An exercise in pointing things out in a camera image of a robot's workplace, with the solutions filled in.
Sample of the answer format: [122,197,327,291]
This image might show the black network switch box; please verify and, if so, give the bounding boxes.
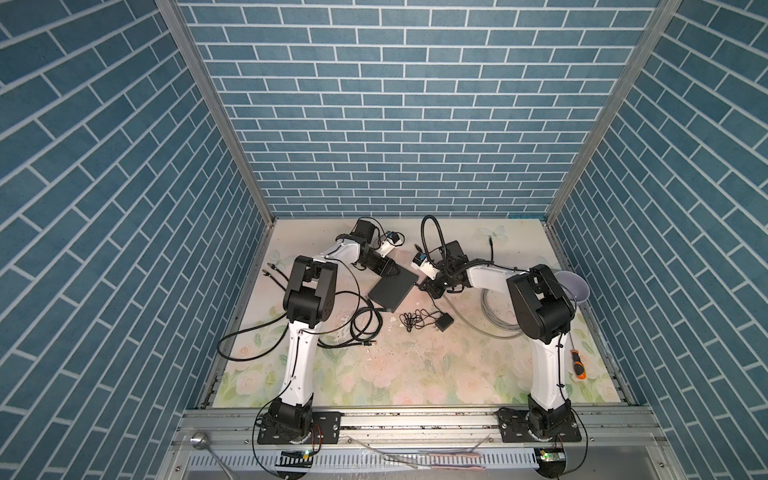
[368,263,418,312]

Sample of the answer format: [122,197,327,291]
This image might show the black power adapter with cord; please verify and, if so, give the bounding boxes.
[398,301,455,332]

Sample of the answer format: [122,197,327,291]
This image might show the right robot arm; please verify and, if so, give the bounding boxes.
[412,241,575,436]

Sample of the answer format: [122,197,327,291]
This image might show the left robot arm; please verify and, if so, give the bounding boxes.
[268,217,405,435]

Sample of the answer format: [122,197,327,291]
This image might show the lavender ceramic mug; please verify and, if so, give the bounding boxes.
[555,270,591,308]

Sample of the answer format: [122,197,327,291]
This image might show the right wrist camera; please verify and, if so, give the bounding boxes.
[411,252,440,280]

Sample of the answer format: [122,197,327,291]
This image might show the grey coiled ethernet cable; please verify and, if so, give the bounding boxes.
[443,287,532,341]

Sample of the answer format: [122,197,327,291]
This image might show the black coiled ethernet cable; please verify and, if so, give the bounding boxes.
[317,290,385,350]

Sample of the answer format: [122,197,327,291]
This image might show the long black cable pair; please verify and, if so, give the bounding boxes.
[215,262,298,362]

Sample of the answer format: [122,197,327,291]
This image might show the orange handled screwdriver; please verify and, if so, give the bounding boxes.
[571,350,587,380]

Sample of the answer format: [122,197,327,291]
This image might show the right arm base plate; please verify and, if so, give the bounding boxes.
[495,406,582,443]

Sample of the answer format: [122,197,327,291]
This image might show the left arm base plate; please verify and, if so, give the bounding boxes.
[256,411,342,445]

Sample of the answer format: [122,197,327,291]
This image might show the aluminium mounting rail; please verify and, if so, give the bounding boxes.
[159,404,683,479]

